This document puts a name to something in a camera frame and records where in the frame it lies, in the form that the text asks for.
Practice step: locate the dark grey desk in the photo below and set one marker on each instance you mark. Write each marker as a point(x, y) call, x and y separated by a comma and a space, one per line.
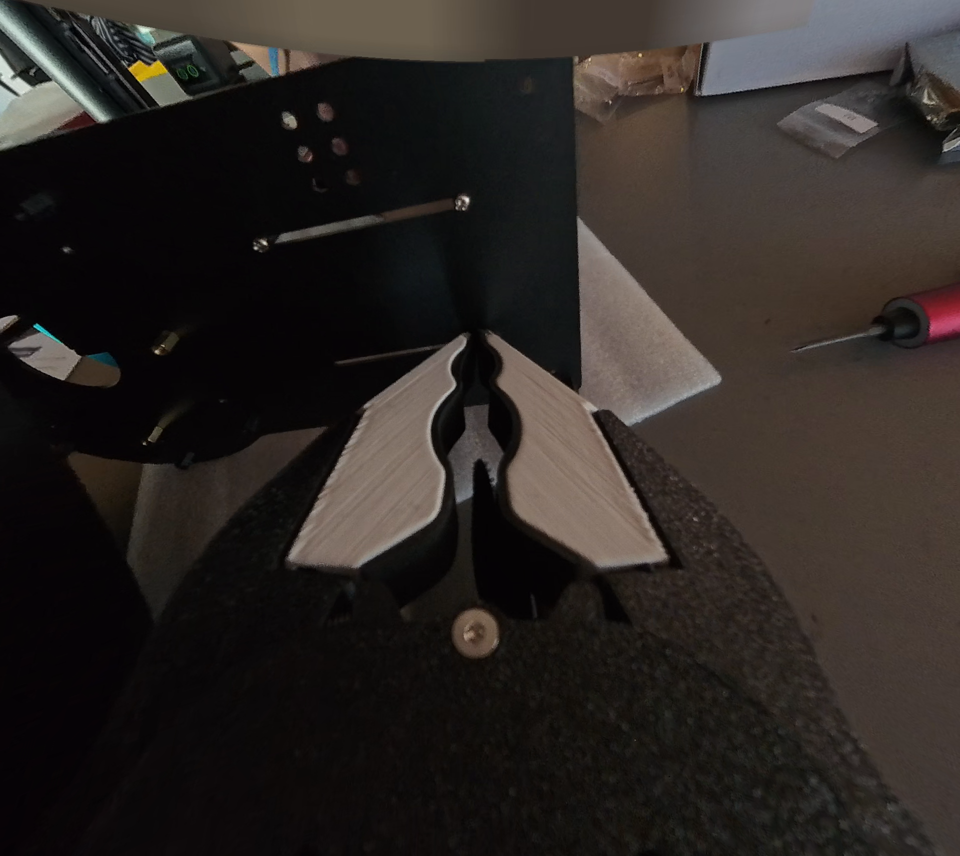
point(750, 233)

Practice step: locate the group of clear screw bags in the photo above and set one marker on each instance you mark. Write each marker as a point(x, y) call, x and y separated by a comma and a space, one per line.
point(832, 119)

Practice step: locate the dark foil bag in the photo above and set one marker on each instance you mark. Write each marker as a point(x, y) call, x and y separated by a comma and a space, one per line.
point(934, 91)

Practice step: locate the black power station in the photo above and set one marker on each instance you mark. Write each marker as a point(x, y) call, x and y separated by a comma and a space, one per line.
point(187, 72)

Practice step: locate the blue toy robot arm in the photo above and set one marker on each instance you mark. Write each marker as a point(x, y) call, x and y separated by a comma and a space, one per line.
point(225, 286)

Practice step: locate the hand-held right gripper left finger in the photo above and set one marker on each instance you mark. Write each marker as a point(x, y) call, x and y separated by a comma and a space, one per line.
point(375, 488)

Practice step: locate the dark red screwdriver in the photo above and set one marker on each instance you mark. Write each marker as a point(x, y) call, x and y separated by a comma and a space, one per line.
point(937, 312)

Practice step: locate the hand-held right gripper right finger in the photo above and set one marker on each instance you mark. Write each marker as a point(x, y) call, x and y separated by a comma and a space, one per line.
point(585, 496)

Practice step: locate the black pole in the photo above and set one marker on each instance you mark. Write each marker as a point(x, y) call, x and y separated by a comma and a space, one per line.
point(60, 61)

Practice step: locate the yellow plastic bin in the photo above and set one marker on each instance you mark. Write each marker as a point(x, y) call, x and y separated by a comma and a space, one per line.
point(146, 70)

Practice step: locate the white foam sheet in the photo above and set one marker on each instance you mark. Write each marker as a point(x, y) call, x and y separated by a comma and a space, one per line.
point(637, 346)

